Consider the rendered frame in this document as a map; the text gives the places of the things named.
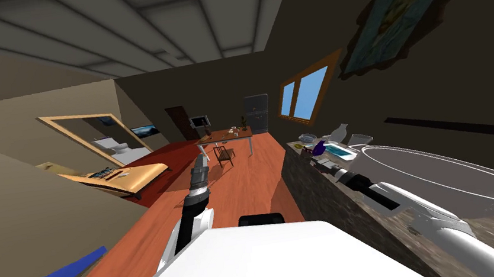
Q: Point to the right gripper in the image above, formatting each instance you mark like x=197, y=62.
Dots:
x=325, y=164

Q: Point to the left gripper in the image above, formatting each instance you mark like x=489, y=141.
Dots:
x=202, y=162

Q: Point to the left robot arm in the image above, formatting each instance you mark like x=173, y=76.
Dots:
x=193, y=222

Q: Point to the purple cup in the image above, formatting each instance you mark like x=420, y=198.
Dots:
x=319, y=148

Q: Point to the teal rectangular sponge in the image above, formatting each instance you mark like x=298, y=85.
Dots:
x=339, y=150

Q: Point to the dark wooden chair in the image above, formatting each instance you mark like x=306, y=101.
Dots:
x=224, y=154

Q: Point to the clear glass bowl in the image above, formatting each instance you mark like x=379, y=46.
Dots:
x=307, y=138

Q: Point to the wooden dining table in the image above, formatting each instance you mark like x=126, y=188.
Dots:
x=223, y=137

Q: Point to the clear glass vase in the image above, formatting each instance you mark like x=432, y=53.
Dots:
x=339, y=133

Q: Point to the clear glass tumbler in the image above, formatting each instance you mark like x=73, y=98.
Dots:
x=360, y=139

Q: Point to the dark brown door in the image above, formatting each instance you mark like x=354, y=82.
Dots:
x=182, y=124

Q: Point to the light wooden desk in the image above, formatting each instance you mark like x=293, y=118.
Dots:
x=137, y=177

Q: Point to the dark grey refrigerator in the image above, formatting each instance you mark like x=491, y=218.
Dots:
x=257, y=114

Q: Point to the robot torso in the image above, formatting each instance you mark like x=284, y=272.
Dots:
x=255, y=271

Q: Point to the wooden framed doorway mirror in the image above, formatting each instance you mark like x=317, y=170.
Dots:
x=83, y=131

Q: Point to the large grey oval plate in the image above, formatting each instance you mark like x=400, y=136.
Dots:
x=453, y=178

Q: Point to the wall television screen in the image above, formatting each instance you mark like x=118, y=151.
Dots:
x=200, y=121

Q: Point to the small blue wall picture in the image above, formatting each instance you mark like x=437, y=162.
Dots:
x=145, y=131

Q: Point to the window with wooden frame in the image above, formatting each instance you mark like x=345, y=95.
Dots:
x=310, y=94

